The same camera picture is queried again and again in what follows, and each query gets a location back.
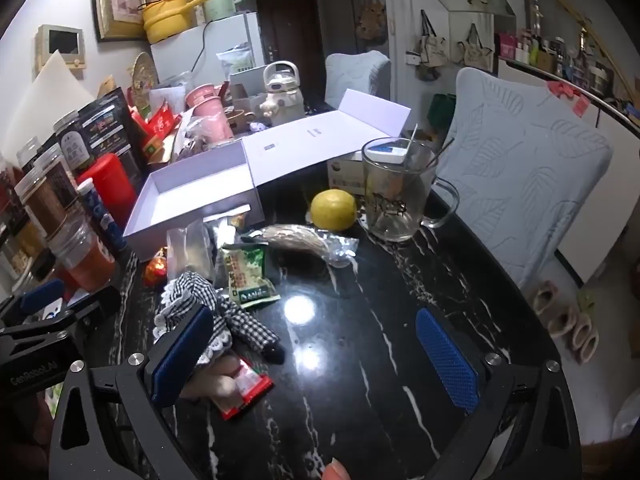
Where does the red and white snack packet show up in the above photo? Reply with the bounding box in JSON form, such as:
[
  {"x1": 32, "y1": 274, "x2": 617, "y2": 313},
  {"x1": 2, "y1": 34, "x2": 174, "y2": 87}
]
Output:
[{"x1": 220, "y1": 357, "x2": 275, "y2": 421}]

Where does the green paper bag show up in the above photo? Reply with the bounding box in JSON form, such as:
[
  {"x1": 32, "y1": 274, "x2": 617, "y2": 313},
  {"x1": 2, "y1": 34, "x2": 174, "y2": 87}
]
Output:
[{"x1": 431, "y1": 94, "x2": 457, "y2": 133}]

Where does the grey snack packet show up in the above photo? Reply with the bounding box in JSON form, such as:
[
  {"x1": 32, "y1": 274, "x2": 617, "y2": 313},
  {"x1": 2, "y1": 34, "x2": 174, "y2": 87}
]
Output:
[{"x1": 204, "y1": 212, "x2": 251, "y2": 251}]

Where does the green snack packet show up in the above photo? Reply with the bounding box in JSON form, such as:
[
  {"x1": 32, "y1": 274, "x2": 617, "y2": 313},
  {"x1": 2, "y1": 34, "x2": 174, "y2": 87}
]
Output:
[{"x1": 220, "y1": 242, "x2": 282, "y2": 309}]

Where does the clear plastic bag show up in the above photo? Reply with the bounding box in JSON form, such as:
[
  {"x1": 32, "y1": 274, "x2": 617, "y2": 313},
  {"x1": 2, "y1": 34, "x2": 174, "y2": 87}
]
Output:
[{"x1": 177, "y1": 115, "x2": 236, "y2": 162}]

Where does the red canister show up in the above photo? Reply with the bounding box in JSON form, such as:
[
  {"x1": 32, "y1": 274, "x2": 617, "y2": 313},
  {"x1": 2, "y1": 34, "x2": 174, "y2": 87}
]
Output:
[{"x1": 75, "y1": 152, "x2": 138, "y2": 228}]

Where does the blue printed tube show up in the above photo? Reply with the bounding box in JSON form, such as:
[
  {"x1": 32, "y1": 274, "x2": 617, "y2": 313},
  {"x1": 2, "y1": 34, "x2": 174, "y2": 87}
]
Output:
[{"x1": 77, "y1": 180, "x2": 128, "y2": 253}]

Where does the red cartoon candy packet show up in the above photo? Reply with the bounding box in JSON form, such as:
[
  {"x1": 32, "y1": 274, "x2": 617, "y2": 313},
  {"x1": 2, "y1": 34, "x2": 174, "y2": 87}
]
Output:
[{"x1": 144, "y1": 247, "x2": 170, "y2": 287}]

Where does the clear zip bag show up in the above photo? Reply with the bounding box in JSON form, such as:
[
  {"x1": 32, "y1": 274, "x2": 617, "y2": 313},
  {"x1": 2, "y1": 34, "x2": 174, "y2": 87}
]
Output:
[{"x1": 166, "y1": 220, "x2": 221, "y2": 286}]

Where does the cream board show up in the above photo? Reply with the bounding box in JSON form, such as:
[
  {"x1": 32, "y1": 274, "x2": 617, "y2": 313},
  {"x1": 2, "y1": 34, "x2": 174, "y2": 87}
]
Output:
[{"x1": 0, "y1": 50, "x2": 97, "y2": 157}]

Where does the pink printed paper cup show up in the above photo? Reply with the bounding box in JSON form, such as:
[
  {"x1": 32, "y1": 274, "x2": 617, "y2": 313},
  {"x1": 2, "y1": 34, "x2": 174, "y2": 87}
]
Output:
[{"x1": 184, "y1": 85, "x2": 221, "y2": 109}]

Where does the pale pink soft item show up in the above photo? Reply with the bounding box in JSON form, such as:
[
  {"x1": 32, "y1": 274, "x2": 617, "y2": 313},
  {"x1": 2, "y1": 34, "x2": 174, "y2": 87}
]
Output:
[{"x1": 180, "y1": 356, "x2": 240, "y2": 403}]

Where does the wooden wall panel with screen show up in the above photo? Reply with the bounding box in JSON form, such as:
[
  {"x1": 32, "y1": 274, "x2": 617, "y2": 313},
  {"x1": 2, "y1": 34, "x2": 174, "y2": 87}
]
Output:
[{"x1": 35, "y1": 24, "x2": 87, "y2": 73}]

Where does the grey leaf pattern cushion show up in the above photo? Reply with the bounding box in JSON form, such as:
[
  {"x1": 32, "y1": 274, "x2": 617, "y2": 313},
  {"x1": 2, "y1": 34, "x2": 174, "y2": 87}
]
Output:
[{"x1": 324, "y1": 51, "x2": 392, "y2": 111}]

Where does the glass mug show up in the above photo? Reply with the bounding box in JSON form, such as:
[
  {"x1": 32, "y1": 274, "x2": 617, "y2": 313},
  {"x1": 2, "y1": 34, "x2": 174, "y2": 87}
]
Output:
[{"x1": 361, "y1": 136, "x2": 460, "y2": 242}]

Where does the clear packet with green label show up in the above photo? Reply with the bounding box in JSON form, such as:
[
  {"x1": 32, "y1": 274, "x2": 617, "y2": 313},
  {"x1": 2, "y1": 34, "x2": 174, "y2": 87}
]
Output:
[{"x1": 217, "y1": 47, "x2": 256, "y2": 76}]

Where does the framed picture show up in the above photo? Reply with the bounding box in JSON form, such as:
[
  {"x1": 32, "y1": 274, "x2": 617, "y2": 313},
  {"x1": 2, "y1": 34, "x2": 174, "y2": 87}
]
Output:
[{"x1": 91, "y1": 0, "x2": 148, "y2": 43}]

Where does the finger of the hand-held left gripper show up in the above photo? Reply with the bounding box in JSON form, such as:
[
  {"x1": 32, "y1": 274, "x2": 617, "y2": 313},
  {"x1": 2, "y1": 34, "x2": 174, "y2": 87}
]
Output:
[
  {"x1": 0, "y1": 285, "x2": 123, "y2": 343},
  {"x1": 0, "y1": 280, "x2": 67, "y2": 322}
]

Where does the plain pink cup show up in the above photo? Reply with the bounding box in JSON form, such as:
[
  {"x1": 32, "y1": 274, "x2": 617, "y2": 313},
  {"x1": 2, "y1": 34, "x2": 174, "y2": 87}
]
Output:
[{"x1": 192, "y1": 100, "x2": 236, "y2": 141}]

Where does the brown mug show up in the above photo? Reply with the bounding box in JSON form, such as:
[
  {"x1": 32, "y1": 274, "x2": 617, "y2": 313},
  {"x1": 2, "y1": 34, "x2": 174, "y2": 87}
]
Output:
[{"x1": 226, "y1": 109, "x2": 256, "y2": 133}]

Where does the metal stirrer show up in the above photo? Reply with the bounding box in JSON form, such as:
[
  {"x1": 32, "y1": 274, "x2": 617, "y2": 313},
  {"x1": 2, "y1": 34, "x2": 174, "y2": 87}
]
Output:
[{"x1": 425, "y1": 137, "x2": 456, "y2": 167}]

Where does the person's right hand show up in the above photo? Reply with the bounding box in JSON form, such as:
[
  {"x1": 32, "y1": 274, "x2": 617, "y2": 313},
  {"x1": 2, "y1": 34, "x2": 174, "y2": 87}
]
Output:
[{"x1": 322, "y1": 457, "x2": 351, "y2": 480}]

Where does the clear beige food packet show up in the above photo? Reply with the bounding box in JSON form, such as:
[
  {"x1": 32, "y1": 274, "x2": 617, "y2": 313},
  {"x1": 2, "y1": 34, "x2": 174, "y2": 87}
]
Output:
[{"x1": 248, "y1": 224, "x2": 360, "y2": 267}]

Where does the lemon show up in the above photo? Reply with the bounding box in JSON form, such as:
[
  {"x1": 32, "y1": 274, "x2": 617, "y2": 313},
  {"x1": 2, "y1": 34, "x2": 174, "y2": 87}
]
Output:
[{"x1": 311, "y1": 189, "x2": 358, "y2": 232}]

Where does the red printed packet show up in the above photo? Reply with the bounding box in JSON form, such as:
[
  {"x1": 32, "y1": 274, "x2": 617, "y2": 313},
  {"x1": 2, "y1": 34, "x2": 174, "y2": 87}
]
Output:
[{"x1": 147, "y1": 105, "x2": 177, "y2": 136}]

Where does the white tote bag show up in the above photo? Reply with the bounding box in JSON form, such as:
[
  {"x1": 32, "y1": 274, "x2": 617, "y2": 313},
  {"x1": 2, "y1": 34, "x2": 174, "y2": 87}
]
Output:
[
  {"x1": 457, "y1": 24, "x2": 493, "y2": 68},
  {"x1": 419, "y1": 10, "x2": 451, "y2": 68}
]

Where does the white gift box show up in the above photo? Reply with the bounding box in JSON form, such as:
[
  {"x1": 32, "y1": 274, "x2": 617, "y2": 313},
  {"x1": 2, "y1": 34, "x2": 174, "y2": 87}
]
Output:
[{"x1": 122, "y1": 89, "x2": 412, "y2": 263}]

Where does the brown hanging bag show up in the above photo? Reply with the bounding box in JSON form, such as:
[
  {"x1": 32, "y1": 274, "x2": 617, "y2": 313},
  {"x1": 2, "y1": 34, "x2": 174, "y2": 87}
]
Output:
[{"x1": 356, "y1": 0, "x2": 388, "y2": 46}]

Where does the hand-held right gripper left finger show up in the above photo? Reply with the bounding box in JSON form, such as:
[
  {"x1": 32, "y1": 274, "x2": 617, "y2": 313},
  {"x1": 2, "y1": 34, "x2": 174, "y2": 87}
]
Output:
[{"x1": 47, "y1": 304, "x2": 216, "y2": 480}]

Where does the white cartoon water bottle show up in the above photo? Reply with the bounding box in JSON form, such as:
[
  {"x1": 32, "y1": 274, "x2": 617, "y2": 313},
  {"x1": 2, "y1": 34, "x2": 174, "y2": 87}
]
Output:
[{"x1": 257, "y1": 60, "x2": 303, "y2": 123}]

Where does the pink fluffy slipper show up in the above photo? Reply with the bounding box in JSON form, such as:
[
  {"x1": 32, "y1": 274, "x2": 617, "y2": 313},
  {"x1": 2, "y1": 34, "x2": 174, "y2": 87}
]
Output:
[
  {"x1": 531, "y1": 280, "x2": 562, "y2": 318},
  {"x1": 570, "y1": 320, "x2": 601, "y2": 363},
  {"x1": 547, "y1": 305, "x2": 579, "y2": 339}
]

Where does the row of bottles on shelf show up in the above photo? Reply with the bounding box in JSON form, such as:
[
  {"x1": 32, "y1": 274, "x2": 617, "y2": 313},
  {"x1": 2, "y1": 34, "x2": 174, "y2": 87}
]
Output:
[{"x1": 495, "y1": 0, "x2": 640, "y2": 126}]

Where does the white fridge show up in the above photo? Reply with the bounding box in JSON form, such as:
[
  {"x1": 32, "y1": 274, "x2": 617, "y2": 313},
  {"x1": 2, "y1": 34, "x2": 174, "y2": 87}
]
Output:
[{"x1": 150, "y1": 10, "x2": 266, "y2": 91}]

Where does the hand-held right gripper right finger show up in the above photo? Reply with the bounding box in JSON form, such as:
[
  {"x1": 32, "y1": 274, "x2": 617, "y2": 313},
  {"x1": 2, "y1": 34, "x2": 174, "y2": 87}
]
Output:
[{"x1": 415, "y1": 307, "x2": 583, "y2": 480}]

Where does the black power cable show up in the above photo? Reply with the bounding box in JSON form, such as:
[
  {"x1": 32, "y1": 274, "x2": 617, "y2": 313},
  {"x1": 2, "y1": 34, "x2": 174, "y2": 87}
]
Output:
[{"x1": 190, "y1": 22, "x2": 209, "y2": 86}]

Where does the clear jar with black label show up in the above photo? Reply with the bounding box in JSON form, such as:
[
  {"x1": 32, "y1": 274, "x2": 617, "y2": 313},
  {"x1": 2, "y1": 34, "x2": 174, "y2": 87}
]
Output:
[{"x1": 35, "y1": 142, "x2": 82, "y2": 197}]

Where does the small cardboard box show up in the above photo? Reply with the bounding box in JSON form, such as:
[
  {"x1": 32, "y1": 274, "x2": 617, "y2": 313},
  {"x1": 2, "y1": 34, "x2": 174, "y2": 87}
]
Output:
[{"x1": 327, "y1": 157, "x2": 371, "y2": 196}]

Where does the yellow pot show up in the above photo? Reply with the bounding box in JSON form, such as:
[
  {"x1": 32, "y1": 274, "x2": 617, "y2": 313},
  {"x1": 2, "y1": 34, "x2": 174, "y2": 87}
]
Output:
[{"x1": 137, "y1": 0, "x2": 213, "y2": 45}]

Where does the chair with grey quilted cover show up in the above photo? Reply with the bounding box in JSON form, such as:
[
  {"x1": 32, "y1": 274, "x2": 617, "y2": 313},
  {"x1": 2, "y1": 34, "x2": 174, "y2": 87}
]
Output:
[{"x1": 435, "y1": 67, "x2": 615, "y2": 288}]

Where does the lace-trimmed gingham cloth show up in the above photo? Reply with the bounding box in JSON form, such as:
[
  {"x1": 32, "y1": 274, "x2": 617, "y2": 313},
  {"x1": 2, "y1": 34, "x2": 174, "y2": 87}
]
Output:
[{"x1": 152, "y1": 270, "x2": 236, "y2": 366}]

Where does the gingham fabric strip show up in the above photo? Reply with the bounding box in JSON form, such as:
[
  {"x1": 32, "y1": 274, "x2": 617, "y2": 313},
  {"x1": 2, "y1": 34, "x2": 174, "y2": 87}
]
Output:
[{"x1": 220, "y1": 297, "x2": 286, "y2": 363}]

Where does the woven round fan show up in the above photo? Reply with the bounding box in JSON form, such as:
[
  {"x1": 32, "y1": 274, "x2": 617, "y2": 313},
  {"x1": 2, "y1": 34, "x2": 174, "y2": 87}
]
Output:
[{"x1": 131, "y1": 52, "x2": 160, "y2": 111}]

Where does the dark brown door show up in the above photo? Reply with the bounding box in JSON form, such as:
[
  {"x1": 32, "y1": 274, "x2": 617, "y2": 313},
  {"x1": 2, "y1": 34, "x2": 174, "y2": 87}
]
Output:
[{"x1": 256, "y1": 0, "x2": 326, "y2": 96}]

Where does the black printed pouch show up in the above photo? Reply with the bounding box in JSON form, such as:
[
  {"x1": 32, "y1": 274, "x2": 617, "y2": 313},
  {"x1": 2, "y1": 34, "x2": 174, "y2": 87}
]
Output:
[{"x1": 75, "y1": 87, "x2": 138, "y2": 171}]

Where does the red box with colour squares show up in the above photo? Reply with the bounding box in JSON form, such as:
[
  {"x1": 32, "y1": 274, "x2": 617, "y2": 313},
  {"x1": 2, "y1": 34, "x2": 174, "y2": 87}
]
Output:
[{"x1": 131, "y1": 105, "x2": 176, "y2": 163}]

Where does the clear jar with orange contents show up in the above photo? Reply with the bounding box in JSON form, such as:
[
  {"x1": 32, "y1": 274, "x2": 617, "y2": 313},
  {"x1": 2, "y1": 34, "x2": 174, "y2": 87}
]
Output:
[{"x1": 55, "y1": 215, "x2": 117, "y2": 292}]

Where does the clear jar with brown contents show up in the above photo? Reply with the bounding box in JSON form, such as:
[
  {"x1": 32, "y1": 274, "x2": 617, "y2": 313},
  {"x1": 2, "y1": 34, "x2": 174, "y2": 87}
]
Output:
[{"x1": 15, "y1": 165, "x2": 69, "y2": 241}]

